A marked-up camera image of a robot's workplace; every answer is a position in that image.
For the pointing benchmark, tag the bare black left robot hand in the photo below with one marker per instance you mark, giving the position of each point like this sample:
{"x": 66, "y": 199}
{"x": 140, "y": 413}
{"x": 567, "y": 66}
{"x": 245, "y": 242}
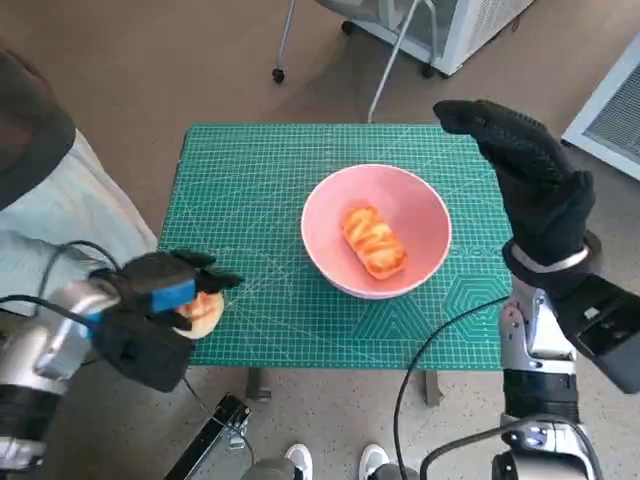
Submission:
{"x": 160, "y": 275}

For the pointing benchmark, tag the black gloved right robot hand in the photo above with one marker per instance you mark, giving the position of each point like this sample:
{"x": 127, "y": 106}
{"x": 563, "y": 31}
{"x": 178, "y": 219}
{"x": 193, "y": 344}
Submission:
{"x": 540, "y": 200}

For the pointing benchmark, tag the round toy bread bun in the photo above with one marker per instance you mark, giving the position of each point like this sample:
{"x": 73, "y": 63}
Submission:
{"x": 205, "y": 320}

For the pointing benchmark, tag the braided rectangular toy bread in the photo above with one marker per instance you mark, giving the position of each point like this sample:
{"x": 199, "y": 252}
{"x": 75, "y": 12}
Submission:
{"x": 375, "y": 242}

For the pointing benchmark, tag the pink bowl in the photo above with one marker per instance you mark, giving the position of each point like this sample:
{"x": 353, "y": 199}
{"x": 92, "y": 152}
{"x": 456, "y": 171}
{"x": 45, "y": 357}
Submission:
{"x": 325, "y": 225}

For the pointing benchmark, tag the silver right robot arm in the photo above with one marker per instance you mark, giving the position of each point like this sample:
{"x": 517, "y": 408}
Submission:
{"x": 540, "y": 390}

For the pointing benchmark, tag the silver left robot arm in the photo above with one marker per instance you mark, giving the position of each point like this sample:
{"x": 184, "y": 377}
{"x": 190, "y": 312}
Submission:
{"x": 30, "y": 350}

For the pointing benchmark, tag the white vented unit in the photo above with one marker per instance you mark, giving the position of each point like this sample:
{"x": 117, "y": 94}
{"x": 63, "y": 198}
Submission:
{"x": 615, "y": 115}

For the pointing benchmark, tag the green cutting mat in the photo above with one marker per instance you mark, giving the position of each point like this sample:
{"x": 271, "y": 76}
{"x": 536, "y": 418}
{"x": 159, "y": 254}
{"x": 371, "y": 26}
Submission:
{"x": 260, "y": 200}

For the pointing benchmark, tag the grey table leg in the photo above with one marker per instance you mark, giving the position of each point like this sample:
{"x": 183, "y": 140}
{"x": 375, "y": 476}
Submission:
{"x": 259, "y": 385}
{"x": 434, "y": 387}

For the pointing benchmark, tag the white mesh cabinet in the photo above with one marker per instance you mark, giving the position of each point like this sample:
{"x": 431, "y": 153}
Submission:
{"x": 465, "y": 35}

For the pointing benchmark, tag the white shoe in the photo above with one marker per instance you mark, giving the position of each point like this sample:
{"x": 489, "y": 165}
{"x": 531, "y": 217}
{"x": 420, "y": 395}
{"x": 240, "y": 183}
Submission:
{"x": 299, "y": 460}
{"x": 375, "y": 460}

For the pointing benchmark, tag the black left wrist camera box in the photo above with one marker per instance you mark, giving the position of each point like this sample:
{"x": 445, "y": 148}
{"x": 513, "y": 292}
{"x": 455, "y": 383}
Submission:
{"x": 145, "y": 355}

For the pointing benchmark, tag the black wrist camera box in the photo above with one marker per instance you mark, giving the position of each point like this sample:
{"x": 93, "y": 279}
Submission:
{"x": 145, "y": 355}
{"x": 605, "y": 330}

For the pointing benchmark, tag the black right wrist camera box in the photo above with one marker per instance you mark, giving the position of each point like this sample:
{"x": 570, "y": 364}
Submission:
{"x": 605, "y": 330}

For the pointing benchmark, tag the black metal bracket bar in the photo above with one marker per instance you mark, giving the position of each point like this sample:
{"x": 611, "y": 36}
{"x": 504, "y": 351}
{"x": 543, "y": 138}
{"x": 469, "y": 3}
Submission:
{"x": 215, "y": 430}

